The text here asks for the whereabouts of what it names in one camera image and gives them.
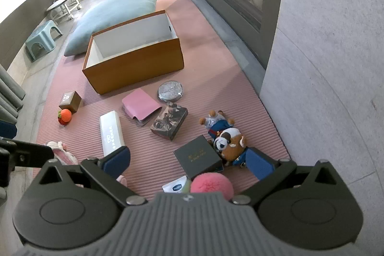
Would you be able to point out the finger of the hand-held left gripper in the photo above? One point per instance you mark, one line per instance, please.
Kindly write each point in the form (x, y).
(30, 151)

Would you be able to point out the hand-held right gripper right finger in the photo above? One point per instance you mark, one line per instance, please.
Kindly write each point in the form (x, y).
(258, 164)

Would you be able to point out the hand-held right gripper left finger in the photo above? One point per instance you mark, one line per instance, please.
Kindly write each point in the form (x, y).
(115, 158)

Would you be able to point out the long white box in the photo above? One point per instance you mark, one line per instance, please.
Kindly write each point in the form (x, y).
(111, 130)

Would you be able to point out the pink bunny plush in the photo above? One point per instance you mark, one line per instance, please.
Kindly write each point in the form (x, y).
(64, 154)

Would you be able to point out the raccoon plush toy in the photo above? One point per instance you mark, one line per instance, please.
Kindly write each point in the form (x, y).
(228, 142)

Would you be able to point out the orange strawberry toy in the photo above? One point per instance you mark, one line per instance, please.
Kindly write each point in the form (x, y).
(65, 117)

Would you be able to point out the pink and green pompom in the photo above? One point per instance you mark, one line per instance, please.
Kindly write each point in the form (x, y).
(213, 184)

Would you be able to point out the black box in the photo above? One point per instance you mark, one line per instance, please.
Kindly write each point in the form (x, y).
(198, 157)

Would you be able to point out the pink card holder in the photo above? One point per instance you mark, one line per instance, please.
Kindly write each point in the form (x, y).
(141, 103)

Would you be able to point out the white tube with blue label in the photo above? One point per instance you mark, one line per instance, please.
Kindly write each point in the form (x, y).
(174, 186)

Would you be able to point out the small brown box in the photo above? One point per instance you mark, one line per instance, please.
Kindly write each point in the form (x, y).
(72, 101)

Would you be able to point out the dark printed box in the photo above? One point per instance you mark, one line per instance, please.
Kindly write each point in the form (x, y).
(169, 121)

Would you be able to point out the round glitter compact mirror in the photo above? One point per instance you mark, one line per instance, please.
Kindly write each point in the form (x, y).
(171, 90)

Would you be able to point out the orange cardboard box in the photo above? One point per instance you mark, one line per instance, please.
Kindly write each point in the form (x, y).
(135, 70)

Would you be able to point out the dark blue cloth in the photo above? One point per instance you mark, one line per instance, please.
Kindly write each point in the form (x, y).
(7, 129)

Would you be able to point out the grey curtain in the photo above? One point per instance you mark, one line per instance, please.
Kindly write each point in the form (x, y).
(10, 94)

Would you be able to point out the teal plastic stool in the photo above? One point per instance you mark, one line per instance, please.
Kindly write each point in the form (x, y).
(42, 34)

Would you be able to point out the light blue pillow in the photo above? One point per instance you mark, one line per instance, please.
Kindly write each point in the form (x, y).
(105, 16)

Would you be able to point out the round white stool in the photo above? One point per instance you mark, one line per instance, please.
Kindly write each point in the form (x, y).
(60, 2)

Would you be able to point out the glass sliding door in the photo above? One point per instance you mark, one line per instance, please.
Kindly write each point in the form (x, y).
(270, 4)

